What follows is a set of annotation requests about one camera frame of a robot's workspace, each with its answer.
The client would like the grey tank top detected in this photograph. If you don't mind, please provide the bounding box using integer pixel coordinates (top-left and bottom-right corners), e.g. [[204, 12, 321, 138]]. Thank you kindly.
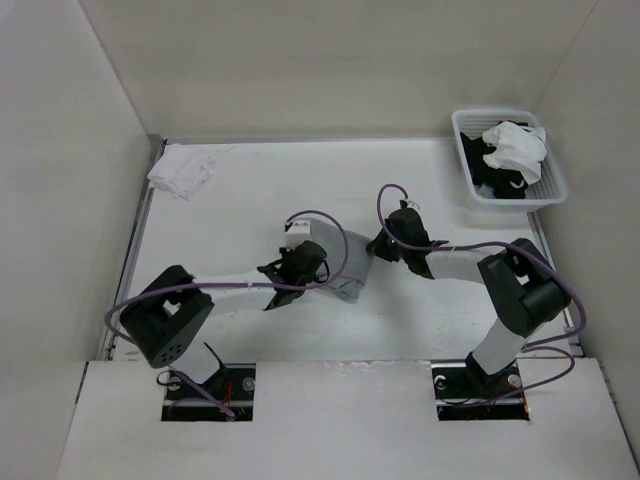
[[307, 217, 375, 304]]

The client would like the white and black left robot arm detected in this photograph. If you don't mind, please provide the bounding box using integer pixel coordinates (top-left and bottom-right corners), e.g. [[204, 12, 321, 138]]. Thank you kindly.
[[119, 240, 327, 399]]

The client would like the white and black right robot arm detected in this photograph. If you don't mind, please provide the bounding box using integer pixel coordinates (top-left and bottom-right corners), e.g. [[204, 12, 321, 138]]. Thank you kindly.
[[366, 204, 570, 396]]

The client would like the crumpled white tank top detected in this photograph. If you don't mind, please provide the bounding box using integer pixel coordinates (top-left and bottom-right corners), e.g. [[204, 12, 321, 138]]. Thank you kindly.
[[482, 121, 547, 185]]

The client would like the folded white tank top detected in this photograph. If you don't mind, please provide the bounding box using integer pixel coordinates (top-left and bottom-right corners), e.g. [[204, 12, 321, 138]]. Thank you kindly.
[[147, 144, 235, 201]]

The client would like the black garment in basket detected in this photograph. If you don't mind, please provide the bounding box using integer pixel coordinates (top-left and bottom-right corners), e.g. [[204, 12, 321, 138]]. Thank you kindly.
[[459, 133, 529, 199]]

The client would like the white plastic laundry basket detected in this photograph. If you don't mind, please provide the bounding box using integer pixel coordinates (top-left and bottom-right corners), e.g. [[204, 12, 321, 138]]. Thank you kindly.
[[451, 109, 568, 213]]

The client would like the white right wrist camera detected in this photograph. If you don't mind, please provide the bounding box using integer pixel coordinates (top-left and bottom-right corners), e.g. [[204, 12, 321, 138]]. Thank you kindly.
[[399, 198, 420, 211]]

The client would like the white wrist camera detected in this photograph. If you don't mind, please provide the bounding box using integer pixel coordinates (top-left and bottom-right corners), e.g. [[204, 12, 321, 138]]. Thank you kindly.
[[284, 218, 311, 250], [399, 198, 420, 211]]

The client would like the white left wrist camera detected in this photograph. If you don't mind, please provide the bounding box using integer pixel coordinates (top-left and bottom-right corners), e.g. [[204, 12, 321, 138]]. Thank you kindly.
[[284, 218, 311, 250]]

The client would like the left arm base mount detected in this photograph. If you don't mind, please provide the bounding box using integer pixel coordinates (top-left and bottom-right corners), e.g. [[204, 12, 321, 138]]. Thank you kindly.
[[156, 342, 257, 422]]

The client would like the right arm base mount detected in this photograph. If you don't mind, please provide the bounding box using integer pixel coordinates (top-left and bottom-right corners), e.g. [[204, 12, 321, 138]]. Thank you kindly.
[[431, 362, 530, 421]]

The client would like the metal table edge rail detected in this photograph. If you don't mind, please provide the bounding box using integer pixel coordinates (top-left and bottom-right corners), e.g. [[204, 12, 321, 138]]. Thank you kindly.
[[102, 133, 167, 361]]

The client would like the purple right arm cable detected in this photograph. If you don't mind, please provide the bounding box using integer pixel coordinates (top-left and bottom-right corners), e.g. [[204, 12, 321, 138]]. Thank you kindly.
[[375, 184, 589, 406]]

